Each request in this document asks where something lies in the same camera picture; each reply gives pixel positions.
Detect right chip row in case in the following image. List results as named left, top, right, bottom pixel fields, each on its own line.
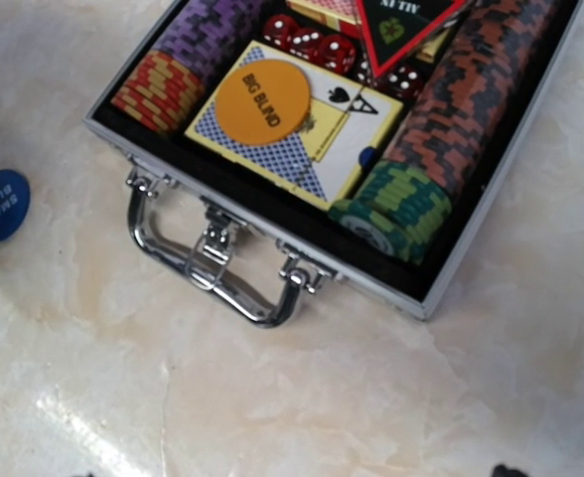
left=383, top=1, right=561, bottom=198

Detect chip row in case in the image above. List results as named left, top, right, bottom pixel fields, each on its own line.
left=383, top=1, right=561, bottom=198
left=110, top=1, right=271, bottom=135

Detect left chip row in case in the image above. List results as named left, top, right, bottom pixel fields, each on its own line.
left=110, top=1, right=271, bottom=135

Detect orange big blind button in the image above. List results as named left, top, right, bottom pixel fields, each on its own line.
left=215, top=60, right=312, bottom=146

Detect red triangular dealer button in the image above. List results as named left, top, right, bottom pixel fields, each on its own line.
left=354, top=0, right=475, bottom=79

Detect aluminium poker case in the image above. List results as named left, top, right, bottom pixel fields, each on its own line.
left=85, top=1, right=580, bottom=328

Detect red dice in case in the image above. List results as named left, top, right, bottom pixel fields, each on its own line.
left=262, top=14, right=424, bottom=101

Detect blue small blind button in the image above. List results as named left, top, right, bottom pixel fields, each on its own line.
left=0, top=169, right=31, bottom=241

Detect red playing card deck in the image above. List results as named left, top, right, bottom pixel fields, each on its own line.
left=287, top=0, right=453, bottom=64

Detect green poker chip stack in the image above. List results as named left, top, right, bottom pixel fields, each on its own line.
left=328, top=161, right=453, bottom=264

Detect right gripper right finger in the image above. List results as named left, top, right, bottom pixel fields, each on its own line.
left=493, top=464, right=528, bottom=477

